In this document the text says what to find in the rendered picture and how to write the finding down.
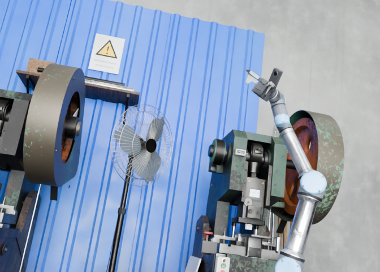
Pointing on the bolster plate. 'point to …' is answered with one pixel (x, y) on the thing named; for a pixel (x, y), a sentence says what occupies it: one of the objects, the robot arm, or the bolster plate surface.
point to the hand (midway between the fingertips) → (258, 74)
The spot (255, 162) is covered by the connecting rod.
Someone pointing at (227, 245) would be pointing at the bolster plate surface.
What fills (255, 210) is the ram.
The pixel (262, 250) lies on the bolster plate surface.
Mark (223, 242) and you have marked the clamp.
